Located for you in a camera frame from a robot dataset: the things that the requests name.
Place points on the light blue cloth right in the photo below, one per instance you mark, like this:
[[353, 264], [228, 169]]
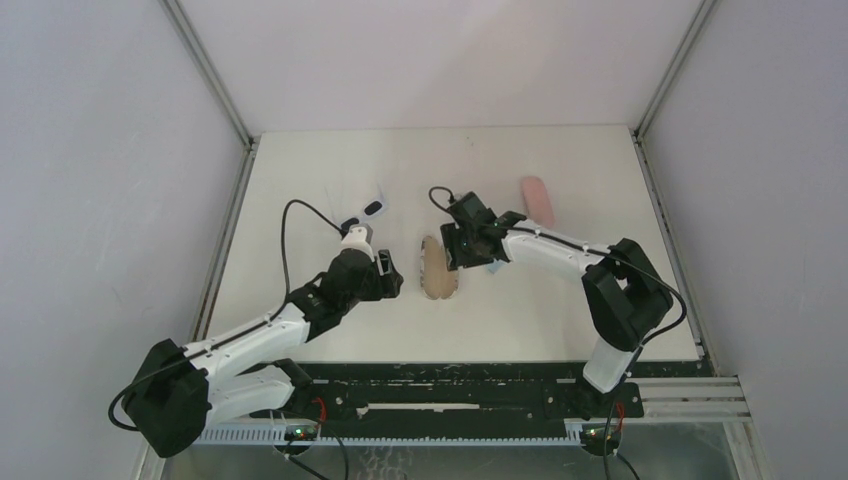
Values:
[[495, 266]]

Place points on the patterned glasses case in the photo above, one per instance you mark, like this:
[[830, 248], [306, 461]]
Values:
[[436, 280]]

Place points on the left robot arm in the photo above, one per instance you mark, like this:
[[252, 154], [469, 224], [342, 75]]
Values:
[[179, 391]]

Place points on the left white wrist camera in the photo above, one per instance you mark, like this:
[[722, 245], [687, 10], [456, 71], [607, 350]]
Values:
[[359, 238]]

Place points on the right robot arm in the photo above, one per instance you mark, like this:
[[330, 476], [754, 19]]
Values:
[[626, 297]]

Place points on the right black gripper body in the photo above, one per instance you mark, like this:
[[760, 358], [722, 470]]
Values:
[[456, 248]]

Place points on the pink glasses case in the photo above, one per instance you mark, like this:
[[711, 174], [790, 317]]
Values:
[[537, 201]]

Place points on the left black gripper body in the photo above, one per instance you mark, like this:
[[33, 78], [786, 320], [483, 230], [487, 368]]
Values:
[[385, 273]]

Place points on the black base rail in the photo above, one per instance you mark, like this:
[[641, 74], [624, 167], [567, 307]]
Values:
[[456, 401]]

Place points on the aluminium frame rail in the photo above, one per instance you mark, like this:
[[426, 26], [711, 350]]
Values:
[[666, 401]]

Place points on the white sunglasses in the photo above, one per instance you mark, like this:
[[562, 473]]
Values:
[[352, 203]]

